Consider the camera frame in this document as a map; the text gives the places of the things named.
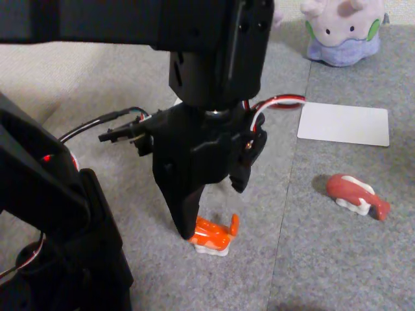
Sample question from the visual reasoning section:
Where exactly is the orange shrimp sushi toy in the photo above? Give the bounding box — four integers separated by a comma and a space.
187, 213, 241, 258

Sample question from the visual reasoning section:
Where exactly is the red tuna sushi toy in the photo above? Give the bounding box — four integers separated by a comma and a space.
326, 174, 392, 223

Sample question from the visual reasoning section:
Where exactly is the purple Goomy plush toy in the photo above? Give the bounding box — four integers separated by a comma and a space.
299, 0, 390, 68

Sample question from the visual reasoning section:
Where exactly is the grey carpet mat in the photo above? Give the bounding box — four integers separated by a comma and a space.
267, 24, 415, 311
64, 16, 313, 311

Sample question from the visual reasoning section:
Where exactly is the red white gripper servo wire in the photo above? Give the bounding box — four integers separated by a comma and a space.
243, 94, 307, 133

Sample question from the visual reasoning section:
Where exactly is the black camera cable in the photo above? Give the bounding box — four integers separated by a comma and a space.
58, 106, 150, 144

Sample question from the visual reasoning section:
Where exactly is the red white base servo wire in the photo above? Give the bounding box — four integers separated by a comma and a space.
0, 231, 47, 280

